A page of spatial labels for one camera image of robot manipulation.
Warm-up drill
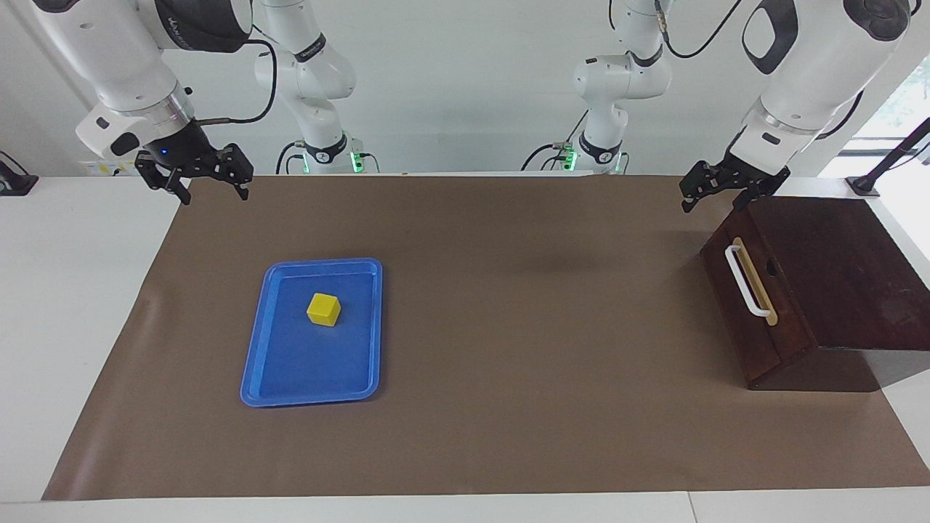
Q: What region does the brown paper table mat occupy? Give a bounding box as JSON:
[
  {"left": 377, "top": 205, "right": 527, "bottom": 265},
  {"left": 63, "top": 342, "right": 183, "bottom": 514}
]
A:
[{"left": 41, "top": 174, "right": 930, "bottom": 502}]

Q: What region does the black right base cable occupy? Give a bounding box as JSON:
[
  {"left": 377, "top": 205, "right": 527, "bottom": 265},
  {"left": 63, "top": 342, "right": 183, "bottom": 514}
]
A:
[{"left": 275, "top": 141, "right": 307, "bottom": 175}]

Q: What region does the black left base cable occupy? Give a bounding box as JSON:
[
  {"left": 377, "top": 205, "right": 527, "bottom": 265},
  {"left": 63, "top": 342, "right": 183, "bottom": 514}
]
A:
[{"left": 521, "top": 109, "right": 591, "bottom": 172}]

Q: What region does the yellow cube block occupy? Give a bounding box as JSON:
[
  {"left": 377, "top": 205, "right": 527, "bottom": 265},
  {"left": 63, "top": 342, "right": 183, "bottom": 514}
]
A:
[{"left": 307, "top": 292, "right": 341, "bottom": 328}]

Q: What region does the black table clamp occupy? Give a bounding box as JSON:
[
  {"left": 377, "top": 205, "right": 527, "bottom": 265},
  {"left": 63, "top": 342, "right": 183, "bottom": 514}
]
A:
[{"left": 0, "top": 150, "right": 39, "bottom": 197}]

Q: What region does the blue plastic tray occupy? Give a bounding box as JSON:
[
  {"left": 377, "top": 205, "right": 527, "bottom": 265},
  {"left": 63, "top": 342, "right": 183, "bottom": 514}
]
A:
[{"left": 240, "top": 258, "right": 384, "bottom": 408}]

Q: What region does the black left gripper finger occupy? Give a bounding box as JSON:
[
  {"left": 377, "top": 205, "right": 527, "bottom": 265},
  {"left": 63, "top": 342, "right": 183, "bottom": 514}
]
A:
[
  {"left": 732, "top": 178, "right": 782, "bottom": 213},
  {"left": 679, "top": 160, "right": 731, "bottom": 214}
]

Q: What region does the black base cable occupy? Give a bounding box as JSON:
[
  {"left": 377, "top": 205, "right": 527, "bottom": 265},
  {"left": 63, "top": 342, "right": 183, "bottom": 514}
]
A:
[
  {"left": 521, "top": 109, "right": 591, "bottom": 172},
  {"left": 275, "top": 141, "right": 307, "bottom": 175}
]

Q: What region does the black camera stand pole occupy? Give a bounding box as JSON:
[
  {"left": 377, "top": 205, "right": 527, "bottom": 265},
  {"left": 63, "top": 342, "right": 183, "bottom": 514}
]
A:
[{"left": 846, "top": 116, "right": 930, "bottom": 198}]

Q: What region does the dark wooden drawer cabinet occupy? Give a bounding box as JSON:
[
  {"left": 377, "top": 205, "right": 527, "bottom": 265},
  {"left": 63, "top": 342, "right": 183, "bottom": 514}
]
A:
[{"left": 700, "top": 195, "right": 930, "bottom": 393}]

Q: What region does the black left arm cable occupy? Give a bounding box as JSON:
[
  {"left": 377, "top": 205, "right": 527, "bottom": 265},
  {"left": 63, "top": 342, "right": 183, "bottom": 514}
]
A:
[{"left": 654, "top": 0, "right": 743, "bottom": 60}]

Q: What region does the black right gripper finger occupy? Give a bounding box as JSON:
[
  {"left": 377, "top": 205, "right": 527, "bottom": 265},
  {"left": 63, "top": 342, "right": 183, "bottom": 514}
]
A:
[
  {"left": 217, "top": 143, "right": 254, "bottom": 202},
  {"left": 135, "top": 155, "right": 192, "bottom": 206}
]

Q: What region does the wooden drawer with white handle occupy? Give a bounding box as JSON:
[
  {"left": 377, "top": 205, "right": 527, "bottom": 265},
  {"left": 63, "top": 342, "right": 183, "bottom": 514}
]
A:
[{"left": 700, "top": 216, "right": 819, "bottom": 389}]

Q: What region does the white wall power outlet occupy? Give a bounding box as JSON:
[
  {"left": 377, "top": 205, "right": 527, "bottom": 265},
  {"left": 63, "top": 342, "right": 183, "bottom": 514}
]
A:
[{"left": 80, "top": 160, "right": 140, "bottom": 177}]

